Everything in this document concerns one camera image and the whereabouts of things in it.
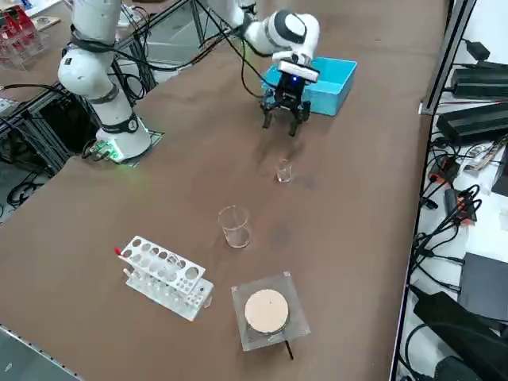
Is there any blue plastic bin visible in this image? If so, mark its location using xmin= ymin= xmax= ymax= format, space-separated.
xmin=260 ymin=56 xmax=358 ymax=117

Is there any small glass beaker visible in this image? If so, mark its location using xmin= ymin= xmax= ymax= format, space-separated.
xmin=275 ymin=158 xmax=294 ymax=183

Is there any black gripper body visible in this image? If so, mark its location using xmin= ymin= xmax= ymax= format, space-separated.
xmin=272 ymin=71 xmax=310 ymax=109

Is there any grey aluminium rail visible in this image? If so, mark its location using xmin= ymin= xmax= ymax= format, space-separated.
xmin=0 ymin=323 xmax=84 ymax=381

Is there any black cable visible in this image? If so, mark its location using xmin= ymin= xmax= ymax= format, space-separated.
xmin=198 ymin=0 xmax=279 ymax=100

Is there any large glass beaker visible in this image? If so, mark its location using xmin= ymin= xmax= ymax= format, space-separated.
xmin=217 ymin=205 xmax=252 ymax=249

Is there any flat black box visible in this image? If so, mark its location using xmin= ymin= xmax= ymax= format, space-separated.
xmin=460 ymin=252 xmax=508 ymax=322

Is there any white test tube rack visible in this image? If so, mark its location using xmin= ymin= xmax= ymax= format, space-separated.
xmin=114 ymin=235 xmax=215 ymax=321

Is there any black bag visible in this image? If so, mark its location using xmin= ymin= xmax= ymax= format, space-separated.
xmin=412 ymin=291 xmax=508 ymax=381

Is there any black orange device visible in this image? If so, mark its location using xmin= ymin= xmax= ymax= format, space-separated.
xmin=444 ymin=188 xmax=479 ymax=225

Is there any red black device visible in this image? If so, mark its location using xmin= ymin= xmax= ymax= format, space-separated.
xmin=430 ymin=156 xmax=461 ymax=183

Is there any red clear acrylic rack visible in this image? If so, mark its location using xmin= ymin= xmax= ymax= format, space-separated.
xmin=0 ymin=7 xmax=51 ymax=71

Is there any aluminium profile post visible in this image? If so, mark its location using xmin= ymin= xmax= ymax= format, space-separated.
xmin=418 ymin=0 xmax=477 ymax=116

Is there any round tan disc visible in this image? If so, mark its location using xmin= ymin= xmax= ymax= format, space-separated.
xmin=244 ymin=290 xmax=290 ymax=333

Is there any clear square mesh stand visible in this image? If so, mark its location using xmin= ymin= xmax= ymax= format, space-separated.
xmin=231 ymin=271 xmax=311 ymax=352

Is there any small black power adapter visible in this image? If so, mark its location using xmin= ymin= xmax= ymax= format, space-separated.
xmin=464 ymin=39 xmax=491 ymax=61

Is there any black metal frame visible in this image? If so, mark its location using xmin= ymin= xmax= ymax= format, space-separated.
xmin=0 ymin=85 xmax=100 ymax=178

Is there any large black power adapter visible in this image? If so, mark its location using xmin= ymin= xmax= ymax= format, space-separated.
xmin=436 ymin=102 xmax=508 ymax=146
xmin=450 ymin=61 xmax=508 ymax=100

